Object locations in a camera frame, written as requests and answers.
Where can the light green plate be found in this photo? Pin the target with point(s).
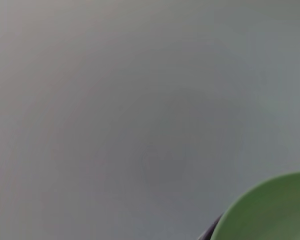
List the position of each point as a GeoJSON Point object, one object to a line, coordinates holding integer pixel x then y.
{"type": "Point", "coordinates": [270, 212]}

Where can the lilac plate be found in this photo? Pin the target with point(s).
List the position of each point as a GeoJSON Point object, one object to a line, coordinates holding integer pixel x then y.
{"type": "Point", "coordinates": [210, 228]}

